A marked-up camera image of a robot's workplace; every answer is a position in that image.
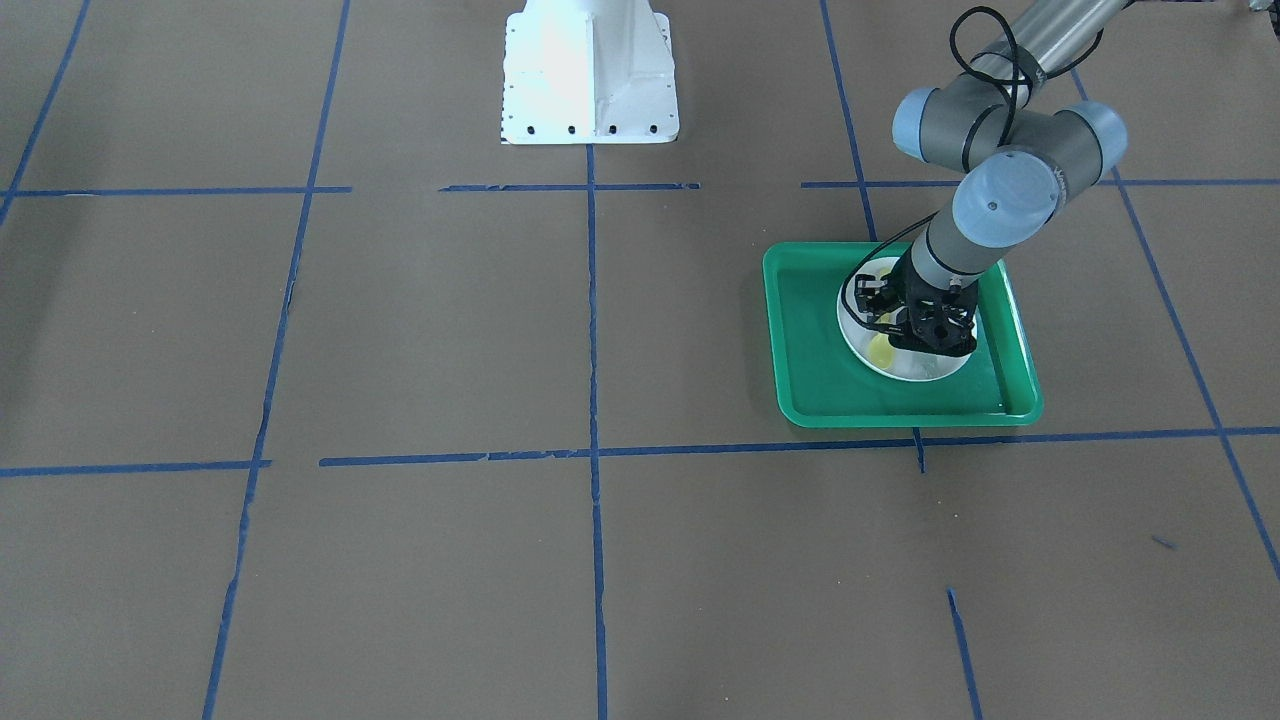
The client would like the green plastic tray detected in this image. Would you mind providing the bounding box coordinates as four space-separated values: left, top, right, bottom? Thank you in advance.
762 241 1044 429

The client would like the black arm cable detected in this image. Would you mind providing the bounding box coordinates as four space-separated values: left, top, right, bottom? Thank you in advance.
838 5 1106 322

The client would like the white round plate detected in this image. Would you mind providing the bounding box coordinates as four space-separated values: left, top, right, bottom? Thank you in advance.
836 258 974 383

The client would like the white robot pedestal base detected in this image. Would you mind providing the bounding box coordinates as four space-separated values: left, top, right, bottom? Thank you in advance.
500 1 680 146

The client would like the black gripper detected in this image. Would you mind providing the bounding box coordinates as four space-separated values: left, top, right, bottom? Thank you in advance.
887 263 979 357

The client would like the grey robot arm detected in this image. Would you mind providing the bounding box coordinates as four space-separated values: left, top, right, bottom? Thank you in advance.
841 1 1129 357

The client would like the yellow plastic spoon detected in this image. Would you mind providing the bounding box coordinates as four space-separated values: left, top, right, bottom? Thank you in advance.
867 311 897 372

